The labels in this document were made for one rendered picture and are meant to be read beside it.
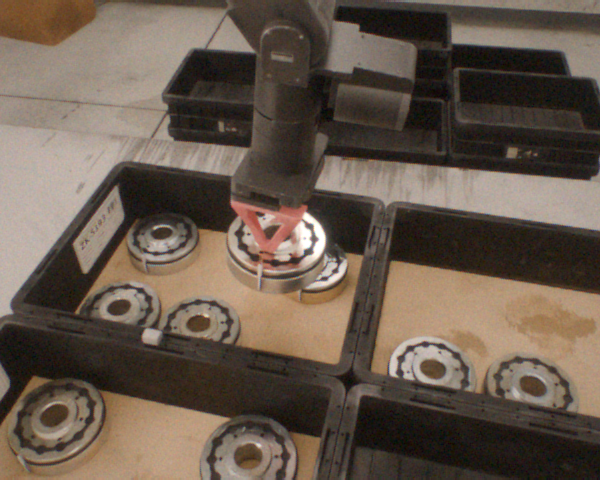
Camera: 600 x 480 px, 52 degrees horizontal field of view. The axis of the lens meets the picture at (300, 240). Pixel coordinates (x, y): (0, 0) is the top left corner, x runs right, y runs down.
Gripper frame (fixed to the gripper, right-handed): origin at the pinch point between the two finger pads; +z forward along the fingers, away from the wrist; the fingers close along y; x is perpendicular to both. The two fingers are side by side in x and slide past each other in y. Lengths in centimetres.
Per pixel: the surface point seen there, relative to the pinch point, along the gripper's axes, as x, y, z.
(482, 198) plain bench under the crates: -28, 56, 31
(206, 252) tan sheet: 13.6, 15.2, 22.9
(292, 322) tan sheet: -2.2, 5.8, 21.4
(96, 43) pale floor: 159, 224, 118
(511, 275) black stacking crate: -29.6, 21.6, 17.7
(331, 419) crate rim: -10.5, -12.6, 10.8
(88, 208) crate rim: 28.2, 9.5, 14.4
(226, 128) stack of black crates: 39, 94, 57
